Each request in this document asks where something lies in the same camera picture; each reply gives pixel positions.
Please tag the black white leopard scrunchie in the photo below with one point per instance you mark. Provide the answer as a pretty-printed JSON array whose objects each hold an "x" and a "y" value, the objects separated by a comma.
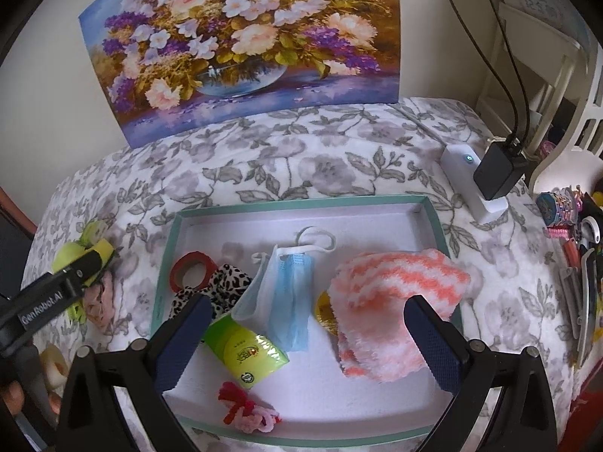
[{"x": 226, "y": 286}]

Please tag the green tissue packet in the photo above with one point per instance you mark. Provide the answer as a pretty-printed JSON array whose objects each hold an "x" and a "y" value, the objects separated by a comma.
[{"x": 249, "y": 357}]

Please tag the orange gold round object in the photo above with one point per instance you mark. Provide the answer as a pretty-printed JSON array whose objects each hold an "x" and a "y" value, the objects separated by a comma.
[{"x": 324, "y": 314}]

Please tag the blue face mask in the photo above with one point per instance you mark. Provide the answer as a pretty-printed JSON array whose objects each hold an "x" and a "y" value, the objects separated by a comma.
[{"x": 277, "y": 304}]

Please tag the floral flower painting canvas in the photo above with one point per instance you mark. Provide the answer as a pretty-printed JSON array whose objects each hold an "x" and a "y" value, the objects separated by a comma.
[{"x": 166, "y": 66}]

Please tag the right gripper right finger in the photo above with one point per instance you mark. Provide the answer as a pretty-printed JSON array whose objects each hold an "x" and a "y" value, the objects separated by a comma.
[{"x": 523, "y": 418}]

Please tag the teal rimmed white box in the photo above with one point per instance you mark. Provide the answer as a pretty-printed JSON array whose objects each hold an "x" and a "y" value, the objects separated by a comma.
[{"x": 319, "y": 406}]

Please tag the red tape roll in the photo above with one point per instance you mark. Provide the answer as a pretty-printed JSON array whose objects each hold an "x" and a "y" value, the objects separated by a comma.
[{"x": 193, "y": 271}]

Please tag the black power adapter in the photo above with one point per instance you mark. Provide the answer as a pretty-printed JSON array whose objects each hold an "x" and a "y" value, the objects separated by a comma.
[{"x": 500, "y": 170}]

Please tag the red pink pipe-cleaner flower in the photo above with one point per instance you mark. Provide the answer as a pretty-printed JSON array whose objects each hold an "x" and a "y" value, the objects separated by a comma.
[{"x": 245, "y": 414}]

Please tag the grey floral tablecloth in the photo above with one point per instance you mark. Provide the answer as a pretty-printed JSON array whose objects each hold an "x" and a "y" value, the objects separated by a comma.
[{"x": 314, "y": 152}]

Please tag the yellow-green microfiber cloth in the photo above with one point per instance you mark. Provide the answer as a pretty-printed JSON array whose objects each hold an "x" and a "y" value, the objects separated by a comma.
[{"x": 92, "y": 239}]

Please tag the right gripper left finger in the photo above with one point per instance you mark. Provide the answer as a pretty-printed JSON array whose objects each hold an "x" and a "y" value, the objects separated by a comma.
[{"x": 91, "y": 418}]

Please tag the pink fuzzy scrunchie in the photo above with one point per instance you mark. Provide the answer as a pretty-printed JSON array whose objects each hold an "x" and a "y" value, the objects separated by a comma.
[{"x": 98, "y": 302}]

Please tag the pink white striped fluffy cloth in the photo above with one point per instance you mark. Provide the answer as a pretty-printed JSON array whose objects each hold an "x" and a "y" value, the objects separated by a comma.
[{"x": 367, "y": 296}]

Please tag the white shelf rack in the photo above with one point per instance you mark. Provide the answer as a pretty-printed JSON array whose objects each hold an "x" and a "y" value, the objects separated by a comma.
[{"x": 561, "y": 64}]

